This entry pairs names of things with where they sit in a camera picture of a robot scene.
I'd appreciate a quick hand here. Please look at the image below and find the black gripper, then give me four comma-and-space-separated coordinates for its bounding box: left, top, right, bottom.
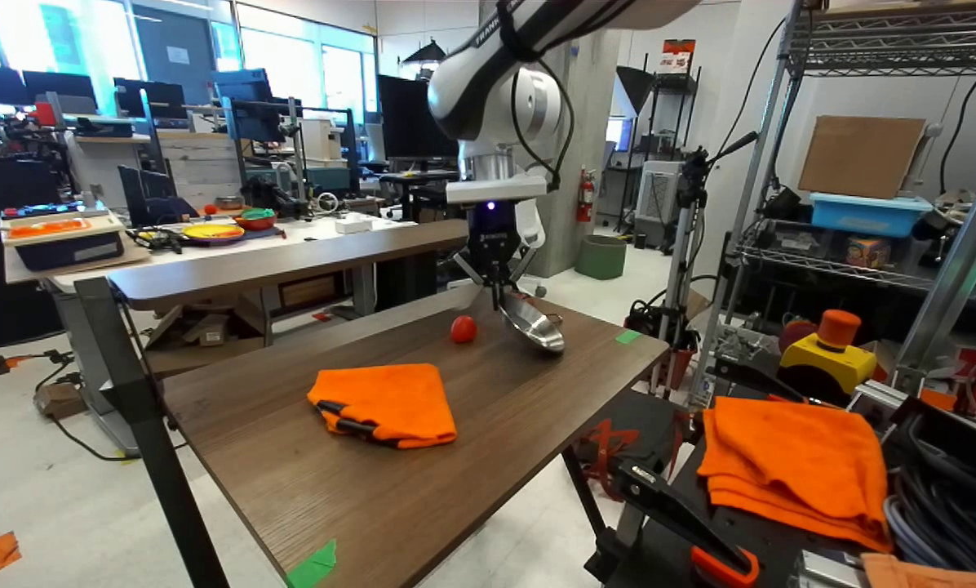
447, 174, 547, 284

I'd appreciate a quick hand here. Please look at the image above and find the small silver metal pan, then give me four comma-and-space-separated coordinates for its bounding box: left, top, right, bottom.
498, 292, 565, 355

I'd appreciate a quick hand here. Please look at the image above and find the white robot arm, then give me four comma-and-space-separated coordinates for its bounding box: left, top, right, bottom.
428, 0, 698, 288

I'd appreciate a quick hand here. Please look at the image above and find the small red ball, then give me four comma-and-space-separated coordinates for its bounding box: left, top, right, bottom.
450, 312, 479, 344

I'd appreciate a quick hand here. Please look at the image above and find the folded orange cloth on table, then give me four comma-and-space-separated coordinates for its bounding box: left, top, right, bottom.
305, 363, 455, 452

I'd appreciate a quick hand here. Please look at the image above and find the yellow emergency stop button box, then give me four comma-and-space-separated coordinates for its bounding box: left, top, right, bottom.
779, 308, 877, 391

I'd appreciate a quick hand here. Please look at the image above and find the blue plastic bin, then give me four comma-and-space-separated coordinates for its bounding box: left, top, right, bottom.
809, 193, 929, 239

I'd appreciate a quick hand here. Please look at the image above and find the cardboard sheet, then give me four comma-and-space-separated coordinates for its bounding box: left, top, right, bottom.
799, 113, 928, 198

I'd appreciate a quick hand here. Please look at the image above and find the green tape marker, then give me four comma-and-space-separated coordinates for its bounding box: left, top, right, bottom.
282, 542, 340, 588

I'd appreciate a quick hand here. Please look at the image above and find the large orange cloth on cart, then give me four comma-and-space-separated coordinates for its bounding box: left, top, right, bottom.
698, 399, 892, 552

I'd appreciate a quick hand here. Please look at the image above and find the grey side table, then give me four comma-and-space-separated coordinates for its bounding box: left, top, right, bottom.
43, 219, 467, 458

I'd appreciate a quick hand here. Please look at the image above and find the metal wire shelf rack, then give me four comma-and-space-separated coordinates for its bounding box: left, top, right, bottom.
686, 0, 976, 411

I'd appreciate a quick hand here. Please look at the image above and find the orange handled black clamp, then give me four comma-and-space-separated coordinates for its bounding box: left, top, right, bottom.
614, 461, 759, 588

